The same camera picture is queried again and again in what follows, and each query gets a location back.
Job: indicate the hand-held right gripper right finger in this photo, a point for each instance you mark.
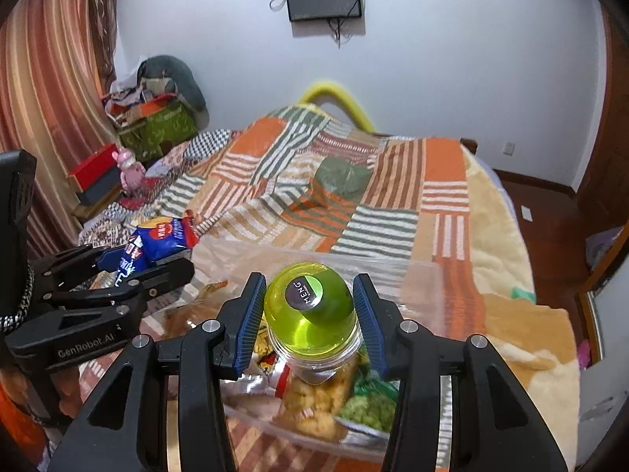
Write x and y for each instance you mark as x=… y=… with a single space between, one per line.
x=368 y=324

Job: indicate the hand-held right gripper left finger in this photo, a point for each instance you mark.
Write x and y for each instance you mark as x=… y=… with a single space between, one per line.
x=250 y=324

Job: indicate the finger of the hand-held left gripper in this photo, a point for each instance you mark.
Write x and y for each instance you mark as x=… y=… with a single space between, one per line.
x=157 y=280
x=110 y=260

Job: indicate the blue snack bag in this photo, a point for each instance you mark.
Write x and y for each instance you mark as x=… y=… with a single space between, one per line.
x=162 y=236

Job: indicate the clear plastic storage box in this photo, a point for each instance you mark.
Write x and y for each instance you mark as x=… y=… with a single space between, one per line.
x=417 y=295

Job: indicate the green-lid clear jar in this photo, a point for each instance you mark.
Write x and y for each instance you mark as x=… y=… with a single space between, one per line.
x=309 y=319

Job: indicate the green pea snack packet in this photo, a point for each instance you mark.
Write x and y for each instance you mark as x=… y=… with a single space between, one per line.
x=368 y=403

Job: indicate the yellow puffed snack packet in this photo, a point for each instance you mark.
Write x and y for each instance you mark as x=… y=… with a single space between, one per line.
x=314 y=398

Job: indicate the orange snack packet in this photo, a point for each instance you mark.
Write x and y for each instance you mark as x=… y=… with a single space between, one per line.
x=196 y=309

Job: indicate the red box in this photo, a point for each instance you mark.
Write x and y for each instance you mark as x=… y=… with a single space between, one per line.
x=93 y=169

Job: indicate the pink plush toy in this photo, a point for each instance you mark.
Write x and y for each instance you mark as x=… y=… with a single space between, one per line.
x=130 y=169

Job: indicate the orange patchwork blanket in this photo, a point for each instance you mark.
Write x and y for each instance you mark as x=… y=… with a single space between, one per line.
x=393 y=196

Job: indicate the green patterned bag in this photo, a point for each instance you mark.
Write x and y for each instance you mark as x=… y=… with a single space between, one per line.
x=157 y=132

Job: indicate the pile of clothes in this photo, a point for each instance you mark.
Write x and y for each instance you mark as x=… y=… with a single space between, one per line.
x=125 y=93

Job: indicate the striped orange curtain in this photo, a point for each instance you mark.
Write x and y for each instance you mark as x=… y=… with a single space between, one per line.
x=54 y=83

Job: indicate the white paper scrap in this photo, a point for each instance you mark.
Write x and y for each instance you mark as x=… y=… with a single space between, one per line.
x=527 y=213

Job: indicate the grey pillow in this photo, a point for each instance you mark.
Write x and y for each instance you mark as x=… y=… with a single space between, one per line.
x=184 y=78

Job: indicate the yellow foam tube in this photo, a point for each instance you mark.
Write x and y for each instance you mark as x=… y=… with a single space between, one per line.
x=339 y=96

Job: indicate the white cabinet with stickers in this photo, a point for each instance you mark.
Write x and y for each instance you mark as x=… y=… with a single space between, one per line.
x=604 y=378

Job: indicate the white wall outlet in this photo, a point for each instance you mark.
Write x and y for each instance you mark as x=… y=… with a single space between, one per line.
x=509 y=147

